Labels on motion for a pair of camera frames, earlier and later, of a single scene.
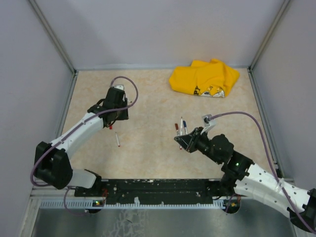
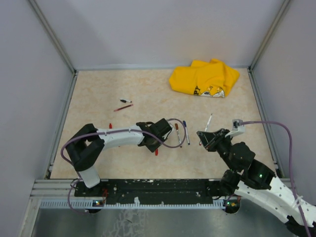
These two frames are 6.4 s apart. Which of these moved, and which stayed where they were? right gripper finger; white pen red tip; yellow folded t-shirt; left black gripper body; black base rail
Moved: white pen red tip; left black gripper body; right gripper finger
Stayed: black base rail; yellow folded t-shirt
